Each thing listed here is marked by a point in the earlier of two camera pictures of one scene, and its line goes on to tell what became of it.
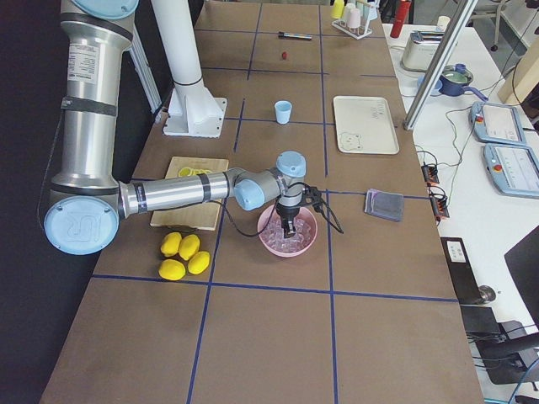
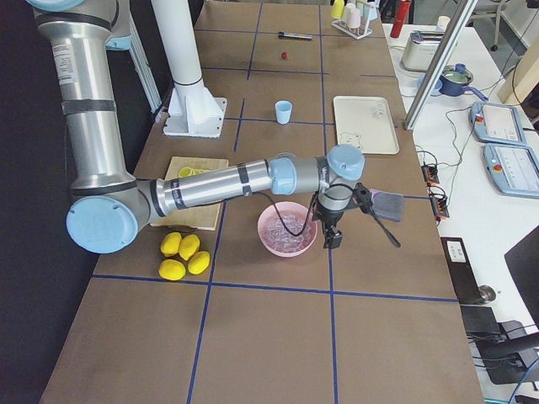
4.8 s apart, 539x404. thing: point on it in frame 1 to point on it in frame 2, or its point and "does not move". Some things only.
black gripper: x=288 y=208 to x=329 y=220
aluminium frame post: x=440 y=63 does not move
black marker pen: x=281 y=34 does not move
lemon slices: x=187 y=172 does not move
